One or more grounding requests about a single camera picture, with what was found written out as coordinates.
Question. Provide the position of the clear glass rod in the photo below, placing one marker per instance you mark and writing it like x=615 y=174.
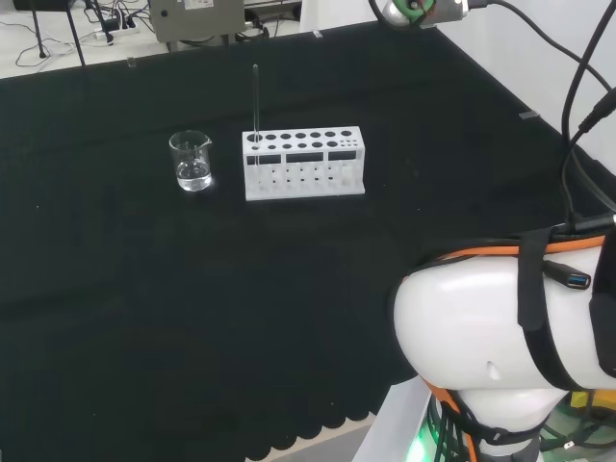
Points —
x=256 y=106

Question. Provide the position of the white test tube rack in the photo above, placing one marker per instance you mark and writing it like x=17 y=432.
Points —
x=303 y=195

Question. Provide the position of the clear glass beaker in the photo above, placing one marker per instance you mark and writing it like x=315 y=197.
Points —
x=195 y=181

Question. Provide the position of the black bench cloth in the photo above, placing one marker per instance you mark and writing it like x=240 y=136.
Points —
x=144 y=289

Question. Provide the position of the grey metal box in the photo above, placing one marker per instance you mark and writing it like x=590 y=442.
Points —
x=197 y=21

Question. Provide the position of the black blue USB plug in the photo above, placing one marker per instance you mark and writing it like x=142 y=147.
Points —
x=572 y=280

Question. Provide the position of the white power strip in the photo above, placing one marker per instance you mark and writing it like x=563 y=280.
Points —
x=120 y=30

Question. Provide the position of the black tripod leg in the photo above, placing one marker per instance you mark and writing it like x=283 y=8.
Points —
x=77 y=36

